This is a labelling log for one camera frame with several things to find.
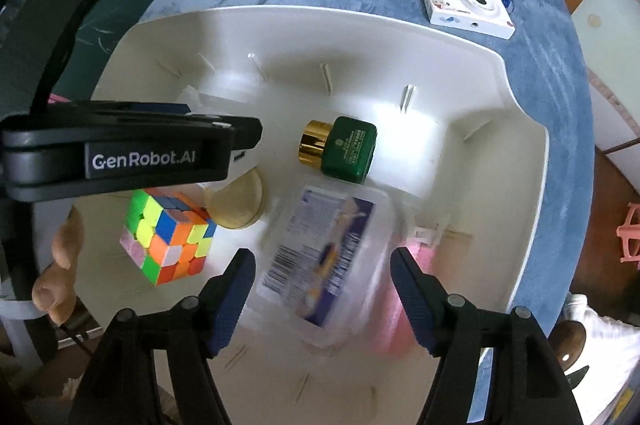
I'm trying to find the person's left hand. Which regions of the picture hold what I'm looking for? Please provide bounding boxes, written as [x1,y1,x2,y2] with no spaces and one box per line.
[32,206,85,325]

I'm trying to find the round tan compact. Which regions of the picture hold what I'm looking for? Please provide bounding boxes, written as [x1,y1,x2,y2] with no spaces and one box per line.
[204,167,265,230]

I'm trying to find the clear labelled plastic box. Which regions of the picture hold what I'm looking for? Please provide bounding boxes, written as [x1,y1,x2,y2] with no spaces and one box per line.
[250,176,398,349]

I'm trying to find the white toy camera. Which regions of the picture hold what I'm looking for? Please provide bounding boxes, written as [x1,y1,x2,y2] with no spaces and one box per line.
[423,0,515,40]

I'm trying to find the pink plastic stool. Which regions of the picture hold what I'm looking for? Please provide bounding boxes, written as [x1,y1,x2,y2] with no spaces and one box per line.
[616,203,640,263]

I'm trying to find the white plastic tray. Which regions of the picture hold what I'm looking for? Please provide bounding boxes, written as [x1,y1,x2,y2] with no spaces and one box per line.
[77,6,549,424]

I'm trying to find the multicolour puzzle cube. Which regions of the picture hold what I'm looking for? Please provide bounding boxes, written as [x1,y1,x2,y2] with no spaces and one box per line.
[119,188,217,286]

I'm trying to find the green bottle with gold cap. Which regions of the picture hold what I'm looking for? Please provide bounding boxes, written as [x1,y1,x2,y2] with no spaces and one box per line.
[297,116,378,185]

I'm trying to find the pink rectangular eraser case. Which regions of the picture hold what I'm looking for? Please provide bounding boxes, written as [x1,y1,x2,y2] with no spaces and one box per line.
[371,225,446,359]

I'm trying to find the white square charger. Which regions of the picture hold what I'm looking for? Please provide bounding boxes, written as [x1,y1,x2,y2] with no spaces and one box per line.
[228,149,258,182]

